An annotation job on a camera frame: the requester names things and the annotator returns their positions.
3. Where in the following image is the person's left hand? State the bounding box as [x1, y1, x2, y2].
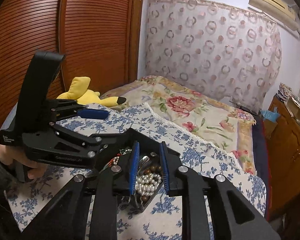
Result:
[0, 144, 47, 179]

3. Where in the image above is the cream wall air conditioner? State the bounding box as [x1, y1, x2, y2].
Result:
[249, 0, 299, 31]

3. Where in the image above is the wooden sideboard cabinet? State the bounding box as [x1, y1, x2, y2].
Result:
[267, 96, 300, 218]

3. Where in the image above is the white pearl necklace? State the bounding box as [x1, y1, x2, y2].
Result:
[135, 172, 163, 197]

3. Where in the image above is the pink floral bed quilt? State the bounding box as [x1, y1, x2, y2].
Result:
[101, 75, 257, 174]

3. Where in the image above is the cardboard box on cabinet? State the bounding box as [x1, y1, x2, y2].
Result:
[286, 97, 300, 121]

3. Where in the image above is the brown wooden bead bracelet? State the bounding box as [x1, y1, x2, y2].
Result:
[140, 163, 164, 203]

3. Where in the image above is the red braided cord bracelet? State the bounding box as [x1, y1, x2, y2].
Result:
[107, 153, 121, 167]

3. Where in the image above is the pink circle patterned curtain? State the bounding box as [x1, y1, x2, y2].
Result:
[145, 0, 282, 111]

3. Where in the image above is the silver engraved bangle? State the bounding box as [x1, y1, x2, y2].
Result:
[137, 155, 151, 176]

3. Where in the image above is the blue floral white blanket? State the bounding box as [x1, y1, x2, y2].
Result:
[7, 103, 267, 239]

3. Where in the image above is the light blue gift bag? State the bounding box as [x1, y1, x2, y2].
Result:
[261, 107, 280, 122]

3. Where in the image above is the black jewelry box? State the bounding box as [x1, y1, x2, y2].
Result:
[94, 128, 181, 215]

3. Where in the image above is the yellow Pikachu plush toy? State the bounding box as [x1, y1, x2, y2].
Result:
[57, 76, 126, 107]

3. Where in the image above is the green stone pendant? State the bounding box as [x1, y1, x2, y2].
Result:
[119, 148, 132, 156]

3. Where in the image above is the brown louvered wardrobe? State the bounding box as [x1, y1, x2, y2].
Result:
[0, 0, 142, 128]

